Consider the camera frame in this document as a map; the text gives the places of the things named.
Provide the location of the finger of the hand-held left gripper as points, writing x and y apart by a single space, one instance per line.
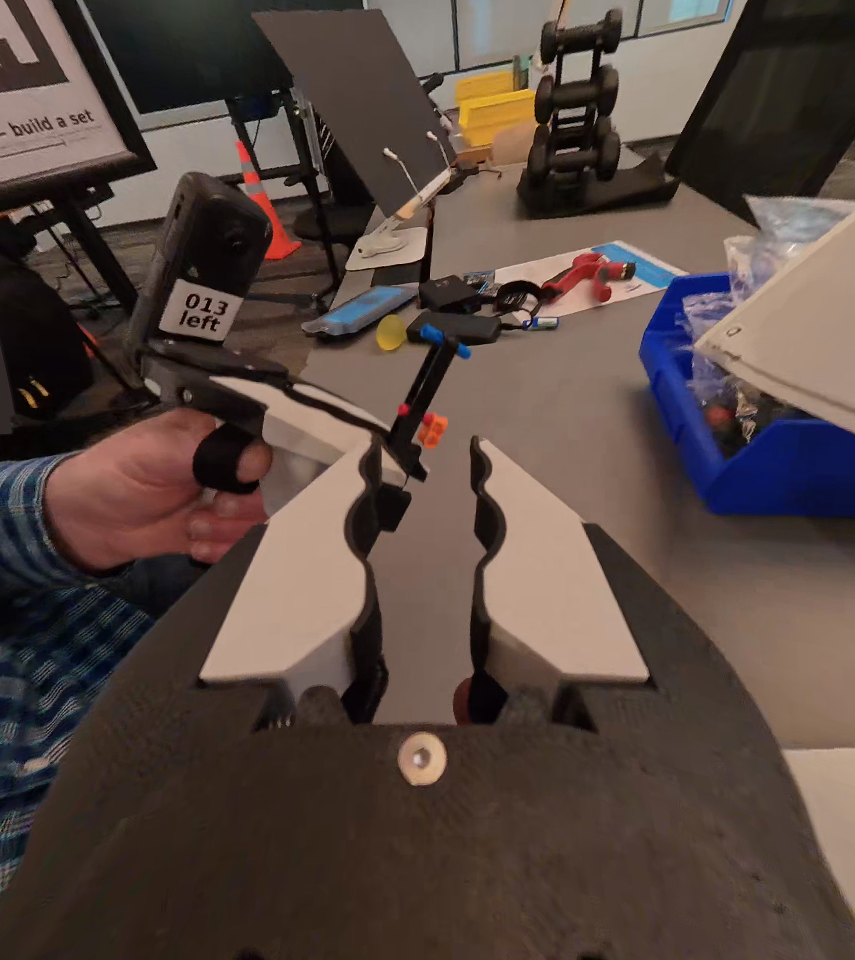
300 450
331 397

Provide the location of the small blue packet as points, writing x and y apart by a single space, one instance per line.
481 280

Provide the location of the black power bank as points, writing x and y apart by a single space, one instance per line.
465 328

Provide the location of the person's left hand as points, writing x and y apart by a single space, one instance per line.
127 487

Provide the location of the stack of yellow bins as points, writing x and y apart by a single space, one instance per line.
495 112

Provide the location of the orange traffic cone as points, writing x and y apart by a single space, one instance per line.
270 225

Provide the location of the black dumbbell rack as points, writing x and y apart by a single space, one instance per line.
577 150

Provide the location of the black backpack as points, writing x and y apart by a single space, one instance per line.
30 337

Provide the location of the black mesh panel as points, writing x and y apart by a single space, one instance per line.
787 97

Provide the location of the framed black-white pattern poster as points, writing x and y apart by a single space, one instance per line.
37 90

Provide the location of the blue plastic parts bin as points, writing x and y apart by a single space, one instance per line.
772 480

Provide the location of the yellow translucent disc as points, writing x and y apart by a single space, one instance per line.
390 334

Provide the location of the small blue white battery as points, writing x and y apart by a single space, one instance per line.
540 323

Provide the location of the blue flat case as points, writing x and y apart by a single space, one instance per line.
367 307

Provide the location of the black easel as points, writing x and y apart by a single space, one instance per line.
90 240

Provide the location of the black toy beam assembly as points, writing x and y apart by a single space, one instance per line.
427 390

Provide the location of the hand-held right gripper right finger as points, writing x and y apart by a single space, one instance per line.
555 600

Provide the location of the white blue-edged sheet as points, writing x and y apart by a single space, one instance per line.
645 266

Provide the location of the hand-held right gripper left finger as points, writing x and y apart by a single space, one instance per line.
292 592

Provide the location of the black charger box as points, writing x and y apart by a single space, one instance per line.
450 294

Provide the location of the black board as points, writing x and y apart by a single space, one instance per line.
360 97

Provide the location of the person's left forearm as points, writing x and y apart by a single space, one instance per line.
0 517

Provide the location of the black wall screen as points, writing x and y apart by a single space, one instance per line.
172 52

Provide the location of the pile of clear parts bags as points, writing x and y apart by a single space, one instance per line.
765 247

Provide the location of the white wooden book stand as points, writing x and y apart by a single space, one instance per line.
390 251

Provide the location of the white instruction booklet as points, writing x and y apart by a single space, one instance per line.
832 337

